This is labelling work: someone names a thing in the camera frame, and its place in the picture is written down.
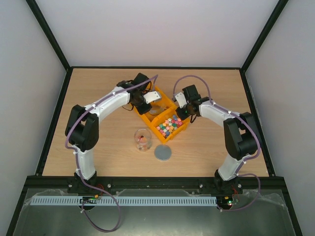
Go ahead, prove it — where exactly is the metal scoop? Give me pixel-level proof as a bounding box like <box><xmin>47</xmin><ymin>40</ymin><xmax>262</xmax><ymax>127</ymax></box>
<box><xmin>149</xmin><ymin>105</ymin><xmax>164</xmax><ymax>116</ymax></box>

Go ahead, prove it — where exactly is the yellow bin with gummies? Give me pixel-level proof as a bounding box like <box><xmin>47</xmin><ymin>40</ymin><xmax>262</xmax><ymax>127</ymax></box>
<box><xmin>134</xmin><ymin>86</ymin><xmax>176</xmax><ymax>130</ymax></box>

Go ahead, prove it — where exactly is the clear plastic jar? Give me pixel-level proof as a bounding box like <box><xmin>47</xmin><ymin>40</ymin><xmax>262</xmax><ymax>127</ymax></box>
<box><xmin>134</xmin><ymin>128</ymin><xmax>152</xmax><ymax>151</ymax></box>

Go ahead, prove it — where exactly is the grey round jar lid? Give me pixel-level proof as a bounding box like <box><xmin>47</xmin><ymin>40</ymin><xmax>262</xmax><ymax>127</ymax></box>
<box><xmin>154</xmin><ymin>145</ymin><xmax>172</xmax><ymax>161</ymax></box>

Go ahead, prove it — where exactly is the yellow bin with colourful candies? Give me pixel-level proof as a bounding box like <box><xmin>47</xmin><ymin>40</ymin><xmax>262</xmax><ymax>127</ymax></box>
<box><xmin>149</xmin><ymin>108</ymin><xmax>190</xmax><ymax>144</ymax></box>

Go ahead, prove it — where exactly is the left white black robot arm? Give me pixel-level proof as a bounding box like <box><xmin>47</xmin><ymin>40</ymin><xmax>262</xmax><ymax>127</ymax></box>
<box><xmin>65</xmin><ymin>73</ymin><xmax>157</xmax><ymax>185</ymax></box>

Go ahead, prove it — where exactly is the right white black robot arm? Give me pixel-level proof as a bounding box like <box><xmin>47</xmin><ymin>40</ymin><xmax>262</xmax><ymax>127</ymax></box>
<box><xmin>173</xmin><ymin>85</ymin><xmax>261</xmax><ymax>193</ymax></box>

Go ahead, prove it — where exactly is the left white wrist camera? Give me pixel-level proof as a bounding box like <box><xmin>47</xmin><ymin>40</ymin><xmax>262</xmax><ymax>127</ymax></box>
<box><xmin>143</xmin><ymin>91</ymin><xmax>162</xmax><ymax>104</ymax></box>

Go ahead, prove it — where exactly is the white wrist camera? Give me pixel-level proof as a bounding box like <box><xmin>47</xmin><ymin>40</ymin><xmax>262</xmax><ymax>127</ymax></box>
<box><xmin>172</xmin><ymin>92</ymin><xmax>187</xmax><ymax>108</ymax></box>
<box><xmin>143</xmin><ymin>91</ymin><xmax>162</xmax><ymax>104</ymax></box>

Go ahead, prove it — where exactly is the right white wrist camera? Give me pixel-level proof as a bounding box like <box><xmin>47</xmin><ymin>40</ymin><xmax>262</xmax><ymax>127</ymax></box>
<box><xmin>172</xmin><ymin>92</ymin><xmax>187</xmax><ymax>108</ymax></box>

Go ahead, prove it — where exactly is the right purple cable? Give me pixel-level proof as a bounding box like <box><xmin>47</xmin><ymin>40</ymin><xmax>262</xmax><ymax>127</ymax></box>
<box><xmin>173</xmin><ymin>75</ymin><xmax>261</xmax><ymax>213</ymax></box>

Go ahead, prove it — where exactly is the purple cable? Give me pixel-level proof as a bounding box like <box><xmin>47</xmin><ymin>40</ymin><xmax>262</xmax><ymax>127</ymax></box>
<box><xmin>173</xmin><ymin>75</ymin><xmax>261</xmax><ymax>213</ymax></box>
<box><xmin>64</xmin><ymin>74</ymin><xmax>122</xmax><ymax>232</ymax></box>

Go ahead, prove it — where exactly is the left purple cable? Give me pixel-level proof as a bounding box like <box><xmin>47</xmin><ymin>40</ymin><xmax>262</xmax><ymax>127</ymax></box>
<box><xmin>64</xmin><ymin>74</ymin><xmax>122</xmax><ymax>232</ymax></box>

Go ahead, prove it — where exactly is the grey slotted cable duct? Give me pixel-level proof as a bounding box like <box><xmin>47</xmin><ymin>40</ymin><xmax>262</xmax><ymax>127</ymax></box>
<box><xmin>30</xmin><ymin>196</ymin><xmax>217</xmax><ymax>207</ymax></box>

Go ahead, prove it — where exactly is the black front mounting rail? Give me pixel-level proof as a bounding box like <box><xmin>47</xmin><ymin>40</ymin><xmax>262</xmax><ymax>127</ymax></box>
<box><xmin>25</xmin><ymin>176</ymin><xmax>286</xmax><ymax>195</ymax></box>

